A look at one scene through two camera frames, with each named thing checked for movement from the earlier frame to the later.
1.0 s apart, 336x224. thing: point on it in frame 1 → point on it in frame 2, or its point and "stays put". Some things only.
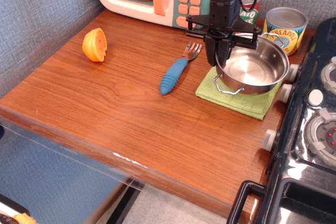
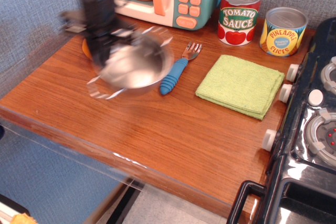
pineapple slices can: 286,27 stays put
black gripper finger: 211,49 → 100,48
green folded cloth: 259,106 stays put
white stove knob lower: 269,139 stays put
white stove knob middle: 285,93 stays put
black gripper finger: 224,48 → 107,45
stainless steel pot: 256,71 → 137,65
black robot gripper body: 222,20 → 97,19
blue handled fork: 175,72 stays put
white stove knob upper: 292,72 stays put
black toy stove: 301,181 stays put
